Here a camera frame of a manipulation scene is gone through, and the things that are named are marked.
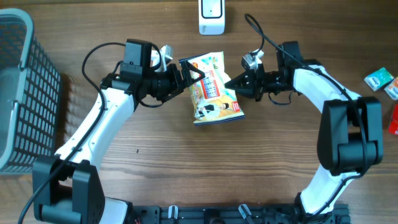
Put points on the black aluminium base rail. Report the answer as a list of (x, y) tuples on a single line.
[(217, 214)]

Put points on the red snack bag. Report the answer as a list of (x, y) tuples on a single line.
[(393, 123)]

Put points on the orange tissue pack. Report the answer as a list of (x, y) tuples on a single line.
[(392, 89)]

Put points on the yellow wet wipes pack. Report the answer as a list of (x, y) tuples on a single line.
[(212, 102)]

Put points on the grey plastic shopping basket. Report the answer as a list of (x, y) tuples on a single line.
[(31, 88)]

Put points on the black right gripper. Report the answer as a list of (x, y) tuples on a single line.
[(255, 83)]

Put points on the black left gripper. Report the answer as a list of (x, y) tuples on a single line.
[(176, 84)]

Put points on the green packet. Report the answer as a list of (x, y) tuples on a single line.
[(378, 79)]

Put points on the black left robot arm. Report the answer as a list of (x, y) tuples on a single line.
[(67, 187)]

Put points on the white barcode scanner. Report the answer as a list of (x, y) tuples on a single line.
[(211, 17)]

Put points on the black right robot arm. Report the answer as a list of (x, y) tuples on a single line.
[(349, 138)]

